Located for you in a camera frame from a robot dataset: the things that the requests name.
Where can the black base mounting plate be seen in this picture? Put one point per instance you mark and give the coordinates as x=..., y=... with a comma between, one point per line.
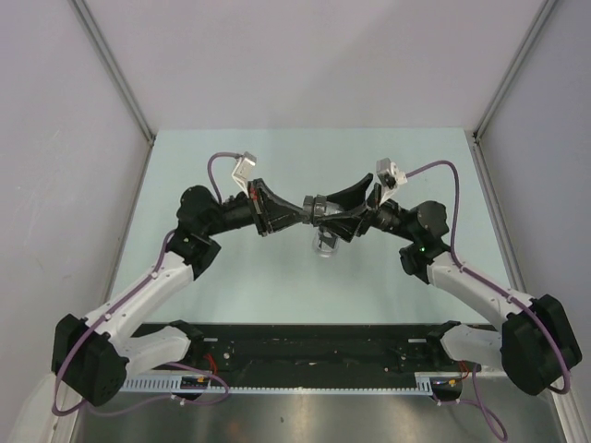
x=337, y=349

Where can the white slotted cable duct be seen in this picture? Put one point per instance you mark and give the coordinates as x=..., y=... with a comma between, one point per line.
x=383, y=383

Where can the left aluminium frame post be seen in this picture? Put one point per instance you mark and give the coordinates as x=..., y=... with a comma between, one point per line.
x=106, y=56

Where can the aluminium frame post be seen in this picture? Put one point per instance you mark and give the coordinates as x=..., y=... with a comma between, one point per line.
x=106, y=56
x=524, y=49

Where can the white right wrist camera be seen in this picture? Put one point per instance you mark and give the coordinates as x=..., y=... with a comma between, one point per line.
x=391, y=178

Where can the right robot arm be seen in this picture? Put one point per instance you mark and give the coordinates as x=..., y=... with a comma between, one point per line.
x=531, y=339

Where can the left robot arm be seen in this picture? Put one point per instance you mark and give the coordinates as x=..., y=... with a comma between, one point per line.
x=94, y=355

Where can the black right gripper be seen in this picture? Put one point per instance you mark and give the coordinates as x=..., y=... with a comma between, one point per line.
x=347, y=225

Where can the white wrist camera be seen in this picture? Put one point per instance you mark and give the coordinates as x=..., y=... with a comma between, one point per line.
x=244, y=166
x=391, y=178

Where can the right aluminium frame post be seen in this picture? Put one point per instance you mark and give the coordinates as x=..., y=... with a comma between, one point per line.
x=524, y=49

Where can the dark grey threaded ring nut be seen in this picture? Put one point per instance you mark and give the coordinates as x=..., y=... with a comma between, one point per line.
x=309, y=210

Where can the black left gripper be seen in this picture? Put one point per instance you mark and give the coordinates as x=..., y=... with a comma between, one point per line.
x=266, y=207

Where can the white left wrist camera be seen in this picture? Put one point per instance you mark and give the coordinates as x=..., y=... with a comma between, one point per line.
x=244, y=166

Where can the clear elbow fitting with grey nut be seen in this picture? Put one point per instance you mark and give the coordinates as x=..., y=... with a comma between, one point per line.
x=325, y=243

